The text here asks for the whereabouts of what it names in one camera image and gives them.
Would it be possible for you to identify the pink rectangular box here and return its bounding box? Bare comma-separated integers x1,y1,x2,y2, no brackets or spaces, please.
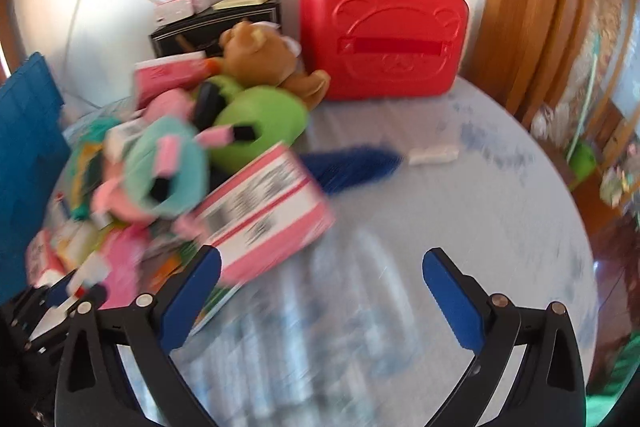
132,52,221,108

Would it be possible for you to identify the green plush toy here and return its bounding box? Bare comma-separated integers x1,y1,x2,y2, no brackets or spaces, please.
192,76,310,175

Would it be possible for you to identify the pink plastic wrapped pack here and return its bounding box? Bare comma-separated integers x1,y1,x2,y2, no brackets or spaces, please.
97,227,151,308

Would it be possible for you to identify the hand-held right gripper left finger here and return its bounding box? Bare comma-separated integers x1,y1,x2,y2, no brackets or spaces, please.
54,244,223,427

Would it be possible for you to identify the yellow sticky notes pad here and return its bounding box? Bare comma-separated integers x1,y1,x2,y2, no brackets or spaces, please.
212,0,278,10

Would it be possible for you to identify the green cloth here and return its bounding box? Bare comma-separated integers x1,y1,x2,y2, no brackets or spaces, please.
582,342,640,427

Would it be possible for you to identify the pink white box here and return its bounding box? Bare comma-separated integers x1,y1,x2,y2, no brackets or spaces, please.
25,229,66,288

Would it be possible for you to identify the red toy suitcase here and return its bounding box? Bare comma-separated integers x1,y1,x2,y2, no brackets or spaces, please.
299,0,471,102

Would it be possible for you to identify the wooden headboard frame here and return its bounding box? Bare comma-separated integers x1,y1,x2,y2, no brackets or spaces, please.
470,0,616,128

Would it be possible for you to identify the teal plush toy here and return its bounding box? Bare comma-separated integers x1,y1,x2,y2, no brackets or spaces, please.
122,116,211,220

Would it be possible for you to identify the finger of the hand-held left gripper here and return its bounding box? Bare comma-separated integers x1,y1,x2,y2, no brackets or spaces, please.
10,279,71,315
22,284,108,355

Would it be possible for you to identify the pink plush toy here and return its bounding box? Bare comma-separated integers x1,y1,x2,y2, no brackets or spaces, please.
91,164,158,230

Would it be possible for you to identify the small pink tissue pack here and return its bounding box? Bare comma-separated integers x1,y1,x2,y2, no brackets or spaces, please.
154,0,211,26

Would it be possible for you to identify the brown teddy bear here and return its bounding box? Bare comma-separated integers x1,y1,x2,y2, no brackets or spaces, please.
210,21,332,110

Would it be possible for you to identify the blue brush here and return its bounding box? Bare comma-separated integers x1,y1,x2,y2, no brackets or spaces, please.
299,146,405,194

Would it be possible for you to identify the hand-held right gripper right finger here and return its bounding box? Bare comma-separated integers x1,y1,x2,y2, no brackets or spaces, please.
421,248,587,427

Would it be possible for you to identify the blue plastic crate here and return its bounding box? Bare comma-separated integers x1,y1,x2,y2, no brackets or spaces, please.
0,52,72,305

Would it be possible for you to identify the black rectangular box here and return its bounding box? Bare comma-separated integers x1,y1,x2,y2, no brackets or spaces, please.
149,0,283,58

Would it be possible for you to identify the green plastic object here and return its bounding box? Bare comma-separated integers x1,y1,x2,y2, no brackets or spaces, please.
566,141,599,184

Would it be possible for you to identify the large pink tissue pack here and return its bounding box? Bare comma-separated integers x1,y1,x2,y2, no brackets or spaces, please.
192,143,337,285

